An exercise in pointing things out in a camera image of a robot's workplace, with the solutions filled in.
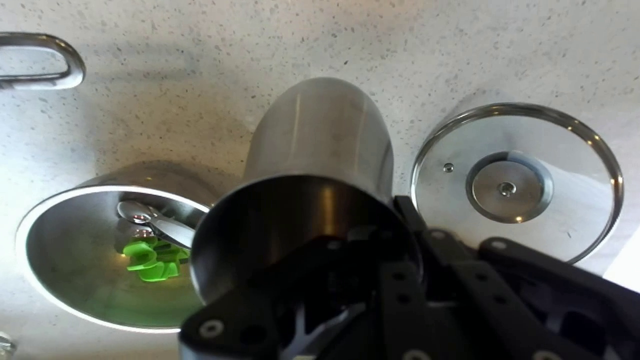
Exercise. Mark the glass pot lid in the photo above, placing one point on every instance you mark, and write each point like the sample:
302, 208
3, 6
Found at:
566, 173

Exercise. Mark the green metal kitchen tool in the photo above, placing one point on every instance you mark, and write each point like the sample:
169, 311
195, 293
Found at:
146, 256

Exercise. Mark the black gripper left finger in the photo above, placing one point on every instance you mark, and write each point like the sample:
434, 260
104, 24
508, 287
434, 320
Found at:
233, 331

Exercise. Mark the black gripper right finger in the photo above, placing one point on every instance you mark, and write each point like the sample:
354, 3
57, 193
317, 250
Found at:
506, 313

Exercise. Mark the steel pot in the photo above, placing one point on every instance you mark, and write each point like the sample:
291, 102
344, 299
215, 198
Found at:
67, 252

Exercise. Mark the metal cup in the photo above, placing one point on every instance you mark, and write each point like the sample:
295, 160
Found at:
321, 133

